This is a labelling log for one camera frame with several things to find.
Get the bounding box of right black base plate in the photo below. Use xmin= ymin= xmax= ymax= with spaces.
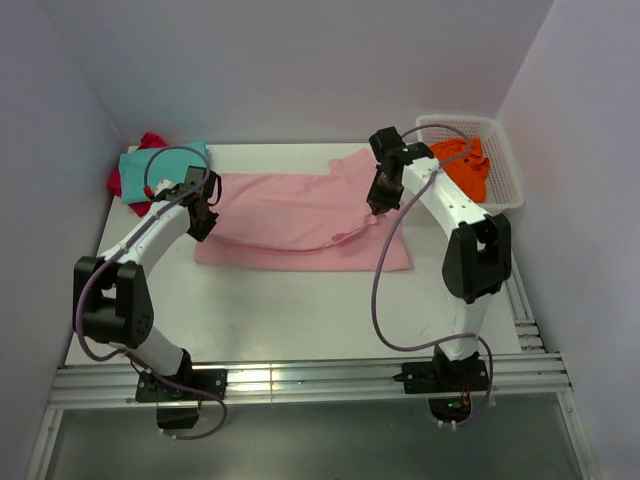
xmin=393 ymin=356 xmax=489 ymax=394

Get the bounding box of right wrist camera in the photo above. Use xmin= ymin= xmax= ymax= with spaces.
xmin=368 ymin=126 xmax=406 ymax=163

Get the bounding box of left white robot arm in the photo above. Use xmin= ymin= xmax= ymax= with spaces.
xmin=73 ymin=167 xmax=222 ymax=399

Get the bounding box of orange t-shirt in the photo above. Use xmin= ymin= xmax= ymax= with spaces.
xmin=430 ymin=137 xmax=491 ymax=203

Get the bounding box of white plastic basket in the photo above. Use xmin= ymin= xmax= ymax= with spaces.
xmin=416 ymin=114 xmax=524 ymax=214

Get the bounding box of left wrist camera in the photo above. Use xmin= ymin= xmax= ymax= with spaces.
xmin=184 ymin=166 xmax=210 ymax=192

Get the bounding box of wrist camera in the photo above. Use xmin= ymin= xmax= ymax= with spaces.
xmin=184 ymin=166 xmax=210 ymax=192
xmin=368 ymin=126 xmax=406 ymax=163

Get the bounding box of red folded t-shirt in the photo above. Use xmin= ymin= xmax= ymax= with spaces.
xmin=106 ymin=132 xmax=167 ymax=217

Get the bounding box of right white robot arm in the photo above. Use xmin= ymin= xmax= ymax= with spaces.
xmin=367 ymin=144 xmax=512 ymax=390

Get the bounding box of pink t-shirt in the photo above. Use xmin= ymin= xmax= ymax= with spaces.
xmin=194 ymin=149 xmax=412 ymax=272

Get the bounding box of teal folded t-shirt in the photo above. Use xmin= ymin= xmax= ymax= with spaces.
xmin=119 ymin=141 xmax=210 ymax=205

